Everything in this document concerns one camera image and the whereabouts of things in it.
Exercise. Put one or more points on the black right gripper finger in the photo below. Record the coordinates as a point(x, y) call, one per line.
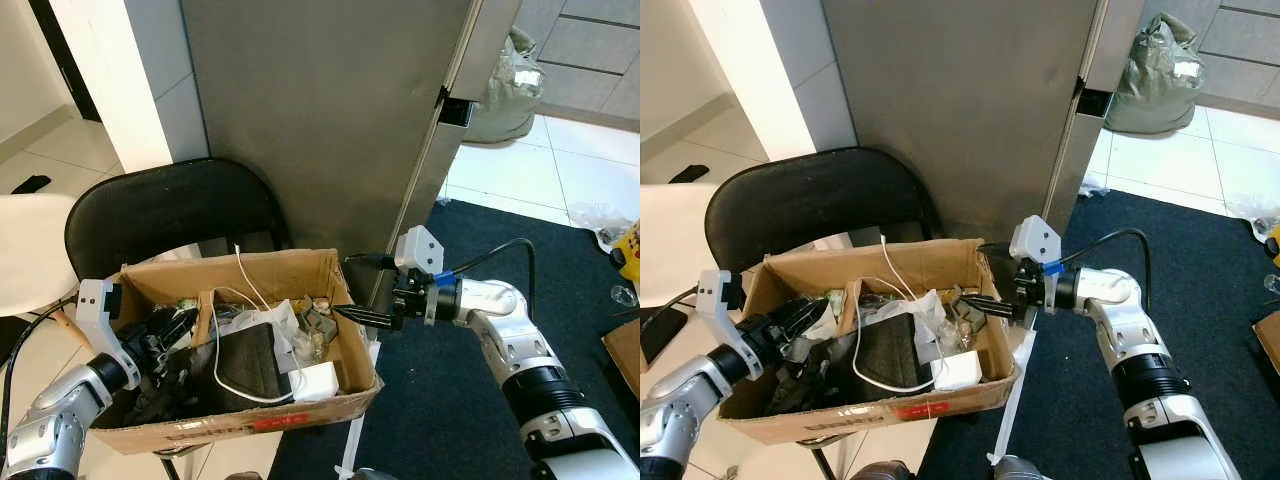
point(990, 306)
point(365, 316)
point(1000, 250)
point(370, 262)

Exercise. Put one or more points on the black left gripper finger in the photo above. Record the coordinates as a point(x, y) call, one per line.
point(814, 327)
point(186, 336)
point(810, 305)
point(182, 316)

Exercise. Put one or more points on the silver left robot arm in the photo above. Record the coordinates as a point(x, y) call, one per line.
point(60, 410)
point(685, 400)

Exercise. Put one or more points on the clear plastic bag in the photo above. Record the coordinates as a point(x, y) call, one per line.
point(922, 308)
point(280, 318)

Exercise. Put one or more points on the black fabric pouch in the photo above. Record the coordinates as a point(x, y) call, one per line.
point(892, 355)
point(250, 365)

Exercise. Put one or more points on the white power adapter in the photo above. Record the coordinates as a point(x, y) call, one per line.
point(315, 382)
point(957, 370)

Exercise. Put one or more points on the white pole with grey end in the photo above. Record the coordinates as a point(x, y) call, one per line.
point(1015, 400)
point(362, 400)

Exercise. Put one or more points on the cardboard box with red label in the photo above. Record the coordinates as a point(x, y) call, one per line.
point(840, 418)
point(200, 428)

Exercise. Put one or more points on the black chair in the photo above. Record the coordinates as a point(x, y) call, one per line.
point(170, 205)
point(810, 195)

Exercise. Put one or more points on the dark carpet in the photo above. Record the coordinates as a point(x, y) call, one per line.
point(450, 420)
point(1100, 420)

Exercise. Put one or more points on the grey door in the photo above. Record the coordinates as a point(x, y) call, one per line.
point(320, 120)
point(960, 110)

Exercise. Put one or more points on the small brown cardboard box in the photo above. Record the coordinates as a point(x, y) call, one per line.
point(1268, 345)
point(622, 355)

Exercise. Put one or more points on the yellow object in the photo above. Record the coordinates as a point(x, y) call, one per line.
point(628, 258)
point(1273, 245)

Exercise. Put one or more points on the black door latch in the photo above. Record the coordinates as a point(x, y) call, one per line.
point(1093, 100)
point(455, 108)

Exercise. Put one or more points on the small black floor item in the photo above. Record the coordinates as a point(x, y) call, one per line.
point(688, 174)
point(30, 184)

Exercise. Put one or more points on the clear crumpled plastic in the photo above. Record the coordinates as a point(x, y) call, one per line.
point(600, 218)
point(1250, 212)

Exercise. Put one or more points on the grey-green filled bag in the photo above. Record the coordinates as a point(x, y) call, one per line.
point(1155, 85)
point(505, 95)

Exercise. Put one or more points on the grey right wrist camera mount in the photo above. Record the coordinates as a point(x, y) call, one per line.
point(1035, 238)
point(418, 248)

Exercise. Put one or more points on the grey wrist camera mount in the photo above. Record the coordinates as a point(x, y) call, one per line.
point(1035, 238)
point(95, 305)
point(418, 248)
point(715, 295)

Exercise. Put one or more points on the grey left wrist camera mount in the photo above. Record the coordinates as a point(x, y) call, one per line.
point(95, 305)
point(715, 295)

